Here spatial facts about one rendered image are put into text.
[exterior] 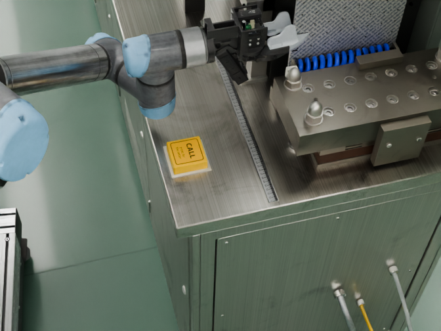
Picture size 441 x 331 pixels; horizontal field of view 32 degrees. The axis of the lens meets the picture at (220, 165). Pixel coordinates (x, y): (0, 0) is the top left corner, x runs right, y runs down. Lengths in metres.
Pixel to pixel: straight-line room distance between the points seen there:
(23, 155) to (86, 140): 1.57
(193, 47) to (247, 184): 0.30
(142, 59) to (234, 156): 0.30
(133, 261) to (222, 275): 0.84
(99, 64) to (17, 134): 0.38
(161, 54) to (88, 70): 0.16
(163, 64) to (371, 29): 0.44
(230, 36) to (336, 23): 0.23
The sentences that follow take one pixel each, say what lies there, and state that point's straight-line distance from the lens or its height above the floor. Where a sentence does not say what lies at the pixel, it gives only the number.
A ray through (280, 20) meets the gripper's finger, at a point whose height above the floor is 1.13.
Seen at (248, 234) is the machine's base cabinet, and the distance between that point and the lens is 1.56.
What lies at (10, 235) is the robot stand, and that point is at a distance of 2.32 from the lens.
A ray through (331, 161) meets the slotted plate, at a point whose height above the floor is 0.91.
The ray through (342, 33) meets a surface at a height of 1.08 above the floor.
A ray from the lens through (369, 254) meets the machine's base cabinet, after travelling 1.81.
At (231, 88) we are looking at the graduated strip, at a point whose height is 0.90.
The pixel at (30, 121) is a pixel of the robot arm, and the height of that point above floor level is 1.24.
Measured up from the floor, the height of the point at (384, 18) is 1.10.
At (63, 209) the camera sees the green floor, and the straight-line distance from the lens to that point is 2.62.
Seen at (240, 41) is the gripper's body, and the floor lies 1.14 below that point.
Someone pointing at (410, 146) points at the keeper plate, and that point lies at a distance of 1.57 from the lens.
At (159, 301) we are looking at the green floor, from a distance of 2.40.
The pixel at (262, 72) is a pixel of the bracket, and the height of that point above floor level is 0.92.
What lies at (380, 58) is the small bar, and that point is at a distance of 1.59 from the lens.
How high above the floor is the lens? 2.13
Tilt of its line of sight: 52 degrees down
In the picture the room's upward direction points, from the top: 2 degrees clockwise
